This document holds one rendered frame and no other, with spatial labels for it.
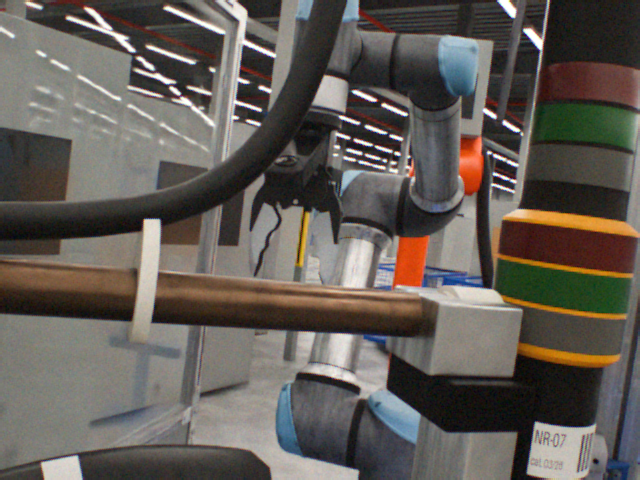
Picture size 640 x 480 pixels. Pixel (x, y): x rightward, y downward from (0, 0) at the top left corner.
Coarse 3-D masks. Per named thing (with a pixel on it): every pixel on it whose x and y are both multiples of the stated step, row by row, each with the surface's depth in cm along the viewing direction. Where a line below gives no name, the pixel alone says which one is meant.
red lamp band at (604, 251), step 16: (512, 224) 20; (528, 224) 19; (544, 224) 19; (512, 240) 20; (528, 240) 19; (544, 240) 19; (560, 240) 19; (576, 240) 19; (592, 240) 19; (608, 240) 19; (624, 240) 19; (512, 256) 20; (528, 256) 19; (544, 256) 19; (560, 256) 19; (576, 256) 19; (592, 256) 19; (608, 256) 19; (624, 256) 19; (624, 272) 19
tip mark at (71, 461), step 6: (48, 462) 30; (54, 462) 30; (60, 462) 30; (66, 462) 30; (72, 462) 31; (78, 462) 31; (42, 468) 30; (48, 468) 30; (54, 468) 30; (60, 468) 30; (66, 468) 30; (72, 468) 30; (78, 468) 31; (48, 474) 30; (54, 474) 30; (60, 474) 30; (66, 474) 30; (72, 474) 30; (78, 474) 30
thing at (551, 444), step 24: (528, 360) 20; (552, 384) 19; (576, 384) 19; (600, 384) 20; (552, 408) 19; (576, 408) 19; (528, 432) 20; (552, 432) 19; (576, 432) 19; (528, 456) 20; (552, 456) 19; (576, 456) 20
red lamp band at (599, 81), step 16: (560, 64) 20; (576, 64) 19; (592, 64) 19; (608, 64) 19; (544, 80) 20; (560, 80) 19; (576, 80) 19; (592, 80) 19; (608, 80) 19; (624, 80) 19; (544, 96) 20; (560, 96) 19; (576, 96) 19; (592, 96) 19; (608, 96) 19; (624, 96) 19
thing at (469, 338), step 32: (416, 288) 20; (448, 320) 18; (480, 320) 18; (512, 320) 18; (416, 352) 18; (448, 352) 18; (480, 352) 18; (512, 352) 19; (416, 384) 19; (448, 384) 18; (480, 384) 18; (512, 384) 18; (448, 416) 17; (480, 416) 18; (512, 416) 18; (416, 448) 21; (448, 448) 19; (480, 448) 19; (512, 448) 19
